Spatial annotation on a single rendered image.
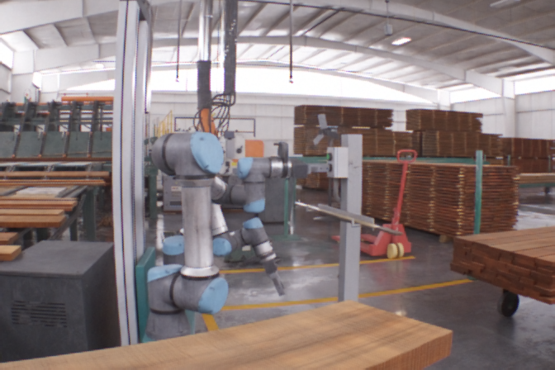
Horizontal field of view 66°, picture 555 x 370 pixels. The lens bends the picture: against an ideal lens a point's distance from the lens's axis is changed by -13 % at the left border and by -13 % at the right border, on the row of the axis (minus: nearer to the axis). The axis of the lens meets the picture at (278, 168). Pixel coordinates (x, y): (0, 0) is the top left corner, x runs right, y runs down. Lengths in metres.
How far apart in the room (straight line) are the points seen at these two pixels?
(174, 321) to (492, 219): 5.87
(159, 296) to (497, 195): 6.04
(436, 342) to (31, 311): 1.27
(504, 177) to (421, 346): 6.33
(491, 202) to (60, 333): 6.08
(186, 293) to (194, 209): 0.25
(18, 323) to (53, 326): 0.13
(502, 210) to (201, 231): 6.01
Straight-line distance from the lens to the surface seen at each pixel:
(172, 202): 9.99
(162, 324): 1.54
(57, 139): 11.79
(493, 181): 6.93
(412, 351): 0.80
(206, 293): 1.40
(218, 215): 1.92
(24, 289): 1.66
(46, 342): 1.70
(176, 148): 1.37
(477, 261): 3.27
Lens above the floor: 1.23
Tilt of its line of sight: 2 degrees down
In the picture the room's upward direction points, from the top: straight up
